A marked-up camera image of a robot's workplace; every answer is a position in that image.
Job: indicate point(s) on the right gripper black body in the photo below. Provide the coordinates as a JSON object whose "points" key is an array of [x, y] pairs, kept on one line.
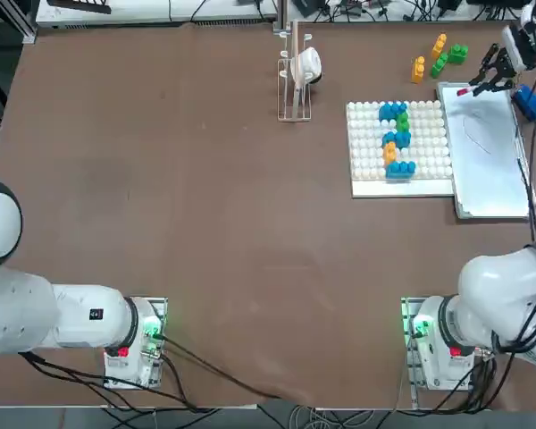
{"points": [[504, 66]]}

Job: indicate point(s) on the red-capped marker pen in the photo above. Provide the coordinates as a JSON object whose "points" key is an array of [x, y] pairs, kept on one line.
{"points": [[463, 92]]}

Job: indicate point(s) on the green two-stud block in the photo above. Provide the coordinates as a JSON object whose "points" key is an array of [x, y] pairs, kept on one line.
{"points": [[403, 122], [458, 54], [438, 65]]}

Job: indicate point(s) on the blue three-stud block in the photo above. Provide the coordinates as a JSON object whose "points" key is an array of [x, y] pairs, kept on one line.
{"points": [[393, 111], [400, 171], [397, 139]]}

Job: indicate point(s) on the yellow two-stud block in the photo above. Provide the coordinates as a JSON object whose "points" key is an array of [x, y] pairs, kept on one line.
{"points": [[418, 70], [389, 154]]}

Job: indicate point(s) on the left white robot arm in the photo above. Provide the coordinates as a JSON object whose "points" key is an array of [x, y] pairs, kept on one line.
{"points": [[18, 313]]}

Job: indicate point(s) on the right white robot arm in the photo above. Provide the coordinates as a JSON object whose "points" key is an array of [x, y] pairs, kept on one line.
{"points": [[496, 290]]}

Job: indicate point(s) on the blue whiteboard eraser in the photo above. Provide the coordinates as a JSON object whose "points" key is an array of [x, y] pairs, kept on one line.
{"points": [[528, 103]]}

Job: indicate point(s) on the white studded baseplate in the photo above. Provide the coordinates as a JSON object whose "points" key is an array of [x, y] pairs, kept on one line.
{"points": [[366, 134]]}

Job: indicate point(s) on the yellow block with dark sticker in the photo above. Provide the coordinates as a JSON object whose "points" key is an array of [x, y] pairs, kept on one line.
{"points": [[438, 44]]}

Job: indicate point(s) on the black power strip red switches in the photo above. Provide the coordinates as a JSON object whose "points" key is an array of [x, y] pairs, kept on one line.
{"points": [[355, 6]]}

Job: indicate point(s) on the white cup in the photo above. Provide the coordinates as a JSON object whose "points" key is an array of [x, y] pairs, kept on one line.
{"points": [[308, 64]]}

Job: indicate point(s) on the white side bench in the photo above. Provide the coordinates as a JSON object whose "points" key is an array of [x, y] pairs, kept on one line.
{"points": [[161, 12]]}

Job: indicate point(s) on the long black power strip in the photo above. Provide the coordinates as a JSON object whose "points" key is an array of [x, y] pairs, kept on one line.
{"points": [[85, 5]]}

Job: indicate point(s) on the whiteboard with silver frame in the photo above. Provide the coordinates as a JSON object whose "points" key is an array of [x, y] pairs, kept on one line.
{"points": [[491, 179]]}

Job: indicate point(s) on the upright aluminium post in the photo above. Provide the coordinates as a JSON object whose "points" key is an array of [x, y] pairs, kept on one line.
{"points": [[282, 11]]}

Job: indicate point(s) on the aluminium frame profile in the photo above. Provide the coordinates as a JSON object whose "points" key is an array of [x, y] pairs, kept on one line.
{"points": [[20, 22]]}

